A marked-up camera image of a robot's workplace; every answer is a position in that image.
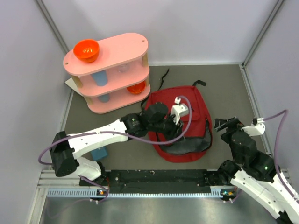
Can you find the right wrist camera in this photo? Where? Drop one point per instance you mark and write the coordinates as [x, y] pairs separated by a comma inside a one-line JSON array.
[[256, 128]]

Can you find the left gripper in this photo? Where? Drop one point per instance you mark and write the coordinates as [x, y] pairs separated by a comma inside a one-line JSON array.
[[175, 133]]

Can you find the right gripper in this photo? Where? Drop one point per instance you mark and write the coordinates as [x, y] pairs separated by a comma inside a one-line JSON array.
[[220, 124]]

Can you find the blue plastic cup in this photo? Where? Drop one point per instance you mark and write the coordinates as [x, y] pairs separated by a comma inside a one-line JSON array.
[[100, 78]]

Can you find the white paper sheet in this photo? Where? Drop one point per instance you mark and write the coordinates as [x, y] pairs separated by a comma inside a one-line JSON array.
[[70, 83]]

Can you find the red backpack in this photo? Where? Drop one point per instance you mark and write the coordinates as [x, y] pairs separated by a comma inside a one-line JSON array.
[[198, 138]]

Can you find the orange bowl on top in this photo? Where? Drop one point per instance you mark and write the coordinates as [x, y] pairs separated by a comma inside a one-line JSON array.
[[87, 50]]

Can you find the orange bowl lower shelf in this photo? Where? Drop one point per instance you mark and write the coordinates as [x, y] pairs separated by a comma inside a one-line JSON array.
[[137, 88]]

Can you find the pink three-tier wooden shelf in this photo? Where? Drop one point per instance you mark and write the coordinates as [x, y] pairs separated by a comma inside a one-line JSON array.
[[127, 48]]

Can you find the aluminium frame rail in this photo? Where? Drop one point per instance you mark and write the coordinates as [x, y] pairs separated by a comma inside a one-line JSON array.
[[48, 179]]

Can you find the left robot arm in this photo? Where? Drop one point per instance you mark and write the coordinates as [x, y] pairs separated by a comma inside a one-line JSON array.
[[68, 150]]

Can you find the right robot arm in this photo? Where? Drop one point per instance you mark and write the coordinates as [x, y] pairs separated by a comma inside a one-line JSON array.
[[255, 172]]

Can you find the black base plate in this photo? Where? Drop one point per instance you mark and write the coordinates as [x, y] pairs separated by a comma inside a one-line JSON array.
[[161, 181]]

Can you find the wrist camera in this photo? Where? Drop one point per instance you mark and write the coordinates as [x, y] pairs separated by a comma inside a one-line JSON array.
[[256, 128], [178, 110]]

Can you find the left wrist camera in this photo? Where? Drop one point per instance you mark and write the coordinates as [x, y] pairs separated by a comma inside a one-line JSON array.
[[178, 110]]

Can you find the clear plastic cup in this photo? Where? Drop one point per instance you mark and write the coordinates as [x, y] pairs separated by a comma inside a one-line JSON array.
[[123, 68]]

